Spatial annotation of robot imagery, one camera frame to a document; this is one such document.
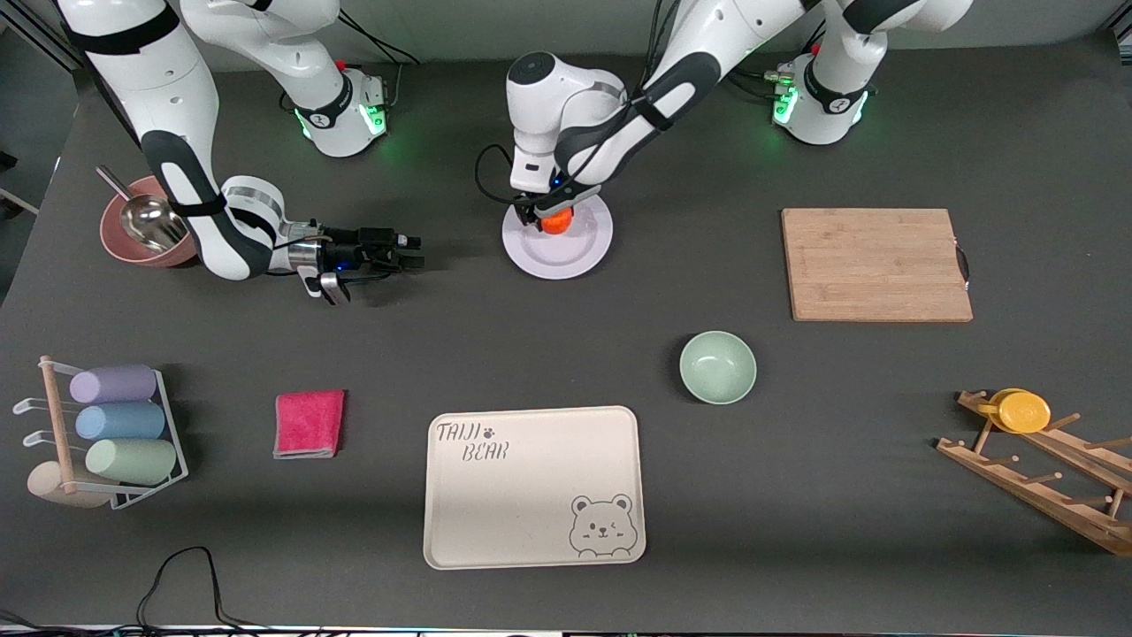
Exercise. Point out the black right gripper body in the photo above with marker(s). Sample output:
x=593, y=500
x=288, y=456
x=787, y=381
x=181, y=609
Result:
x=352, y=249

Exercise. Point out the orange fruit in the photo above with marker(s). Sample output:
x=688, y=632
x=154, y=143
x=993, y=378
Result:
x=557, y=225

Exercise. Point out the white round plate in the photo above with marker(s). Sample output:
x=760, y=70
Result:
x=566, y=257

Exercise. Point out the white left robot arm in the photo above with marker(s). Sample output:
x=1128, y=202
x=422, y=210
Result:
x=566, y=97

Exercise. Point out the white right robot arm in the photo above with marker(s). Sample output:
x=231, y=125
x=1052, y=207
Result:
x=168, y=80

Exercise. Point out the pink folded cloth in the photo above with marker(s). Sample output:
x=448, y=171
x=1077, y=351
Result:
x=309, y=425

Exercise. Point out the light green bowl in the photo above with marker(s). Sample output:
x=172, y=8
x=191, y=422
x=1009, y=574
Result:
x=717, y=368

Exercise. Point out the metal scoop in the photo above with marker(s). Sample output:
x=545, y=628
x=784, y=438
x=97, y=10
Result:
x=146, y=221

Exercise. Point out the pink bowl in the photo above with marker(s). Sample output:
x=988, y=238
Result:
x=119, y=241

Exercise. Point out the beige bear print tray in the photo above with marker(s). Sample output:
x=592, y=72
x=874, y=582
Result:
x=522, y=495

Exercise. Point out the wooden cutting board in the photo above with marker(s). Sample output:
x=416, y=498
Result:
x=831, y=265

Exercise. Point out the purple cup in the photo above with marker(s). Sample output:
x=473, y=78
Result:
x=113, y=384

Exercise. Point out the blue cup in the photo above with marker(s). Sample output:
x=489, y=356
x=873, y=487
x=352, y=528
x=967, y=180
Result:
x=119, y=421

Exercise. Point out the green cup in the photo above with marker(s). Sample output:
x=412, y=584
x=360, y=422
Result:
x=131, y=461

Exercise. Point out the beige cup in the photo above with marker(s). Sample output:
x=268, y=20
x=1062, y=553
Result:
x=49, y=485

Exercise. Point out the yellow cup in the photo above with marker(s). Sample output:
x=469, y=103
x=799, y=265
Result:
x=1024, y=412

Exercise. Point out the wooden peg drying rack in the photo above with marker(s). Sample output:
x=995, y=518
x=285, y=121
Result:
x=1026, y=492

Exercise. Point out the black metal frame profile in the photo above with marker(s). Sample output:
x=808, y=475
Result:
x=40, y=37

